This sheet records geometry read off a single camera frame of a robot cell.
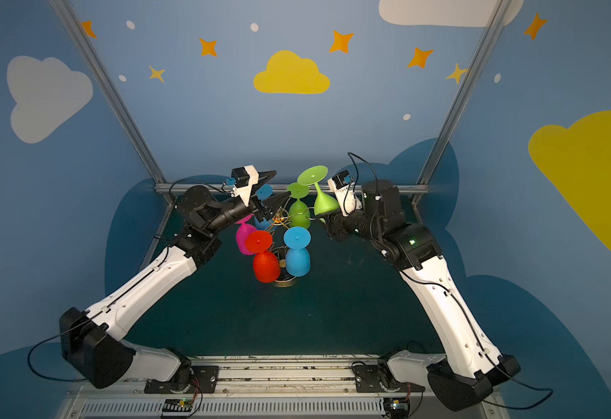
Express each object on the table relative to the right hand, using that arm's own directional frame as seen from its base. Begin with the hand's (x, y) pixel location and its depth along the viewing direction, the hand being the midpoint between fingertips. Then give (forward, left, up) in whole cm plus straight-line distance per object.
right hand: (331, 208), depth 65 cm
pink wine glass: (+3, +27, -17) cm, 33 cm away
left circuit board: (-40, +41, -42) cm, 71 cm away
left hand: (+3, +13, +7) cm, 15 cm away
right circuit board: (-37, -21, -43) cm, 60 cm away
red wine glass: (-7, +18, -20) cm, 27 cm away
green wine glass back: (+15, +10, -19) cm, 26 cm away
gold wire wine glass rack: (+3, +15, -13) cm, 20 cm away
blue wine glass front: (-5, +9, -17) cm, 20 cm away
